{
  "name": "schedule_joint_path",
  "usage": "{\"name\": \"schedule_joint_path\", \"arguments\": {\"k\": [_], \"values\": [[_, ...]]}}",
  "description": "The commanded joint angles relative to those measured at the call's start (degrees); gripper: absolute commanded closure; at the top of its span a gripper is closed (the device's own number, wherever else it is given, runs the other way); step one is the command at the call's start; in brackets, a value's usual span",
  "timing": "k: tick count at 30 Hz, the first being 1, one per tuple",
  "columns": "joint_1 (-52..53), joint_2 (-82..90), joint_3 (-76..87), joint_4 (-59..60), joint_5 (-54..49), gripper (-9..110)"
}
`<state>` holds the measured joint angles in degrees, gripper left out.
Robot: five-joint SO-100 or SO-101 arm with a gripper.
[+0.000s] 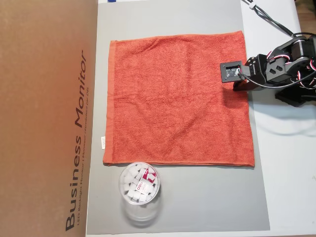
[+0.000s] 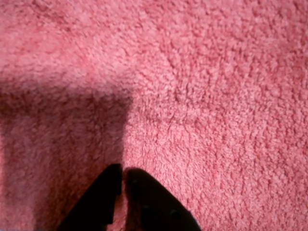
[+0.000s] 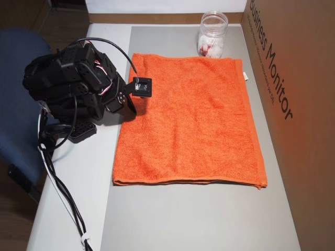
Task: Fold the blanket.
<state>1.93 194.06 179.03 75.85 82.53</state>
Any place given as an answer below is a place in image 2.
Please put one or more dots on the orange terry towel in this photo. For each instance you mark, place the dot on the orange terry towel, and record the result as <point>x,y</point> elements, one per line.
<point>192,84</point>

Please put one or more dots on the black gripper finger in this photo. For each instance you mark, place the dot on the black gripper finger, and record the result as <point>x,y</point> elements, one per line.
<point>158,207</point>
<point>96,204</point>

